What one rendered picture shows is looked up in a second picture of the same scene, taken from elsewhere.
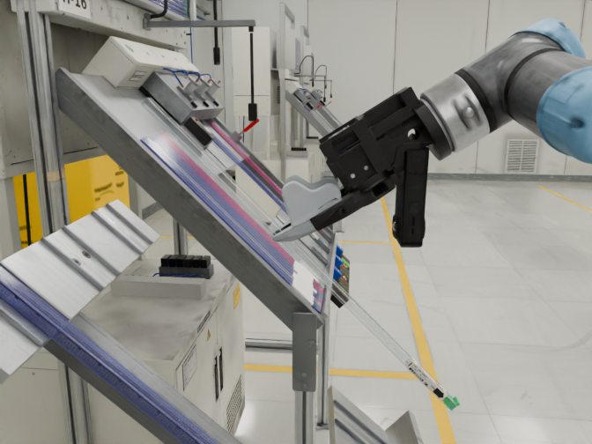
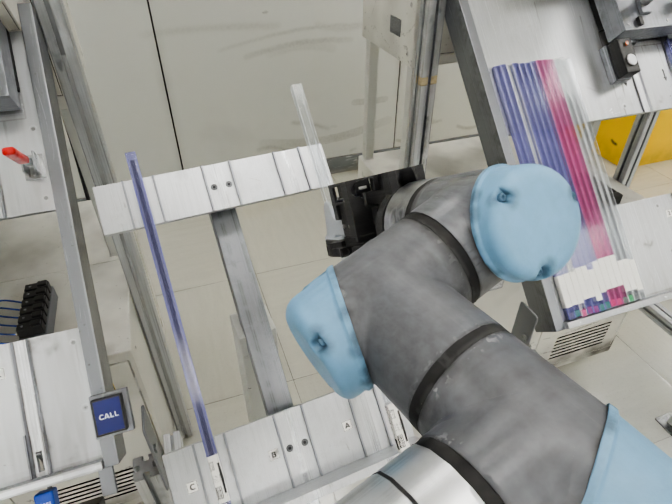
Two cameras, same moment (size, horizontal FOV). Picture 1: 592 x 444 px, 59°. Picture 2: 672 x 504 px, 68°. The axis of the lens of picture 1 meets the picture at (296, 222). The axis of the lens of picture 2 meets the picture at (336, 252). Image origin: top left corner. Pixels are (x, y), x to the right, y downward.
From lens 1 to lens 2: 0.61 m
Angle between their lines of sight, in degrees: 61
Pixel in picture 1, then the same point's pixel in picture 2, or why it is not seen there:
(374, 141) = (350, 208)
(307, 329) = (526, 324)
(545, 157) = not seen: outside the picture
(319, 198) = (336, 227)
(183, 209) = (492, 151)
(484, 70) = (423, 197)
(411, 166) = not seen: hidden behind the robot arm
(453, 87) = (404, 196)
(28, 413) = not seen: hidden behind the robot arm
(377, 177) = (353, 240)
